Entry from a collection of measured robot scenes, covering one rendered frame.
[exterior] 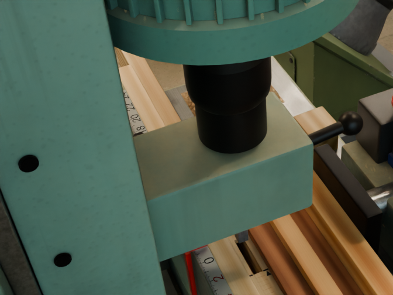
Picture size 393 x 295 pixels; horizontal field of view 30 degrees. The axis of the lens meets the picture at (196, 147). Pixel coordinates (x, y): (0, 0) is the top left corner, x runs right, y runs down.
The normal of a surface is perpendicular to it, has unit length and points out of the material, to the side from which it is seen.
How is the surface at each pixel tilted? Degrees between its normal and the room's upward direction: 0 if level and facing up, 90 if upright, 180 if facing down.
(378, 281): 0
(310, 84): 90
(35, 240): 90
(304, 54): 90
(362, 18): 65
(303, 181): 90
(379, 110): 0
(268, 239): 0
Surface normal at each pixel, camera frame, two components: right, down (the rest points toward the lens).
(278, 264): -0.10, -0.73
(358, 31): 0.41, 0.26
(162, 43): -0.34, 0.67
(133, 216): 0.36, 0.61
